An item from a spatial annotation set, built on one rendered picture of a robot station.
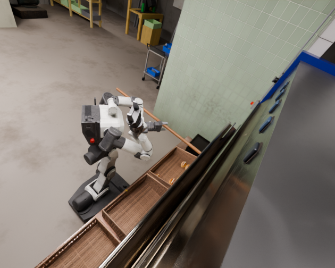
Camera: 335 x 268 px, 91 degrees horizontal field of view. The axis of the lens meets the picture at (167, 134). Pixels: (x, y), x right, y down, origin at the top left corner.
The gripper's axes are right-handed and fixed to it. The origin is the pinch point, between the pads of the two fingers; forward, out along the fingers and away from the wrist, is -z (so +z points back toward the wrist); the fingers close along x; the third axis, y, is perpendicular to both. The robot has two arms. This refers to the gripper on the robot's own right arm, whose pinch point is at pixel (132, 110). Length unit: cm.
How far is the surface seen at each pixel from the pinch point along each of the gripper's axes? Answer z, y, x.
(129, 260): 12, 20, -63
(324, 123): -34, 66, -7
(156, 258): -19, 29, -53
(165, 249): -20, 31, -50
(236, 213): -50, 36, -39
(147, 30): 326, -190, 533
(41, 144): 164, -164, -4
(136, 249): 14, 22, -59
